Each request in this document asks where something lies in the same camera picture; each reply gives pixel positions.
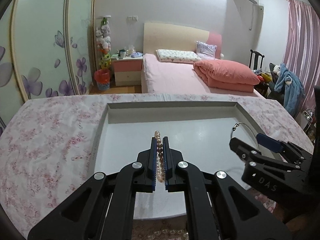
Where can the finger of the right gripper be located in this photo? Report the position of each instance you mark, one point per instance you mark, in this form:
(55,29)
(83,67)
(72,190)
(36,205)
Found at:
(243,150)
(270,143)

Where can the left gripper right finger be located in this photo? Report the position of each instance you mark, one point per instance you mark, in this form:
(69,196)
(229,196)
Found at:
(169,165)

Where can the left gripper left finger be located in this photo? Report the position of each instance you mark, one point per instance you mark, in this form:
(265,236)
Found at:
(151,166)

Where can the grey shallow tray box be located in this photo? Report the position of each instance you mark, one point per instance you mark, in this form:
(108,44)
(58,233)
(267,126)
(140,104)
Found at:
(195,132)

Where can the blue hanging garment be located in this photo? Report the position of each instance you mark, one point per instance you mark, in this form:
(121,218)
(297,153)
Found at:
(294,90)

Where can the folded salmon duvet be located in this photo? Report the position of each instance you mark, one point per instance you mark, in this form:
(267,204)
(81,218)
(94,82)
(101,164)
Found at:
(227,75)

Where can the bed with pink sheet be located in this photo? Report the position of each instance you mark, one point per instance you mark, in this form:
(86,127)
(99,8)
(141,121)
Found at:
(177,78)

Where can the dark wooden chair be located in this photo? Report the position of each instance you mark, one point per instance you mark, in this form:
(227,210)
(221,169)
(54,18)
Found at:
(256,60)

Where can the pink and cream nightstand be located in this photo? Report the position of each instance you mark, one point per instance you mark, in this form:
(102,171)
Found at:
(127,71)

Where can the red bin with bag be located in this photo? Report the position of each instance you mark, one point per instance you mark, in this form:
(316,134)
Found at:
(102,78)

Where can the pink curtain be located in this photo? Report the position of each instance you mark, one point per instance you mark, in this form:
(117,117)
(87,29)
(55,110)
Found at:
(302,47)

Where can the floral white pillow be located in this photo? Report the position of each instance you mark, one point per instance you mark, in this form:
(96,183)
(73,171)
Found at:
(177,56)

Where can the purple patterned pillow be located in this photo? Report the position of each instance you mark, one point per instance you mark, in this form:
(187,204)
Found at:
(205,51)

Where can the white mug on nightstand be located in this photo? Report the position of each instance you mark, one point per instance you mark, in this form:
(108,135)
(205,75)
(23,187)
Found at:
(122,53)

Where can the cream and pink headboard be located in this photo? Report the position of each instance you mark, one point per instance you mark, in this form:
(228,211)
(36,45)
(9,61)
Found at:
(177,37)

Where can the white air conditioner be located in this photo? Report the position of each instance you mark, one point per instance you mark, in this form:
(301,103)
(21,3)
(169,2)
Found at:
(243,26)

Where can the hanging stuffed toys column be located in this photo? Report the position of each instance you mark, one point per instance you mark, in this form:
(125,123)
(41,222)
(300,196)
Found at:
(103,42)

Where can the floral sliding wardrobe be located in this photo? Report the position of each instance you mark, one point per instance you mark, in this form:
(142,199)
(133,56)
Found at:
(46,51)

